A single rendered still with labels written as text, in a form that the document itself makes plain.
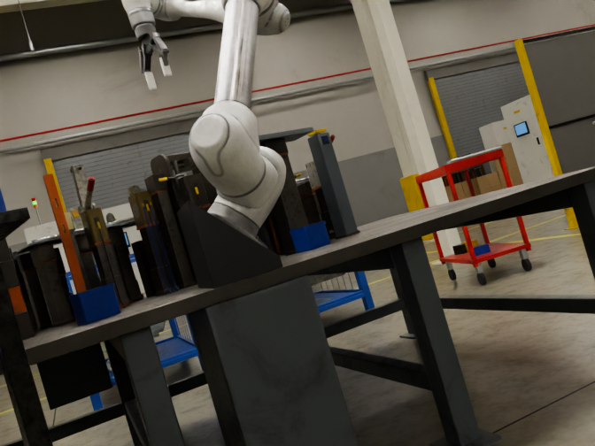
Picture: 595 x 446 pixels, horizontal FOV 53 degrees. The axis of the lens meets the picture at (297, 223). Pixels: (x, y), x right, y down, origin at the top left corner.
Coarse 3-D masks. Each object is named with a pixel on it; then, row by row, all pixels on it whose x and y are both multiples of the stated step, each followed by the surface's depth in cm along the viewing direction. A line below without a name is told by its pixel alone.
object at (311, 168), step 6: (312, 162) 268; (306, 168) 272; (312, 168) 269; (312, 174) 270; (312, 180) 271; (318, 180) 267; (312, 186) 272; (318, 186) 268; (318, 192) 270; (318, 198) 271; (324, 198) 268; (324, 204) 269; (324, 210) 270; (324, 216) 270; (330, 222) 268; (330, 228) 269; (330, 234) 269
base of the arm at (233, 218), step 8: (216, 208) 169; (224, 208) 168; (216, 216) 162; (224, 216) 166; (232, 216) 166; (240, 216) 167; (232, 224) 165; (240, 224) 167; (248, 224) 168; (248, 232) 168; (256, 232) 172; (256, 240) 168
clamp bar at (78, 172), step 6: (72, 168) 205; (78, 168) 204; (78, 174) 205; (84, 174) 206; (78, 180) 205; (84, 180) 206; (78, 186) 205; (84, 186) 206; (78, 192) 205; (84, 192) 206; (78, 198) 207; (84, 198) 206; (90, 204) 207; (84, 210) 206
